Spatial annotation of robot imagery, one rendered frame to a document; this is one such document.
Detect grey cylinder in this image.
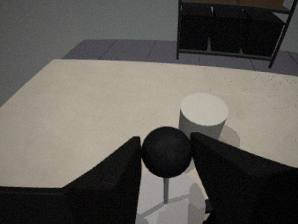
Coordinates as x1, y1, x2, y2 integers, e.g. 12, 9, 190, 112
178, 92, 229, 140

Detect glass french press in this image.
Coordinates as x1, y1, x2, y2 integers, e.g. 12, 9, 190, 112
136, 127, 218, 224

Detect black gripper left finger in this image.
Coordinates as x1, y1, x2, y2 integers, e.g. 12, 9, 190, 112
0, 136, 142, 224

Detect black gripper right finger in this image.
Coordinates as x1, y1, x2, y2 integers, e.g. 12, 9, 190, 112
190, 132, 298, 224

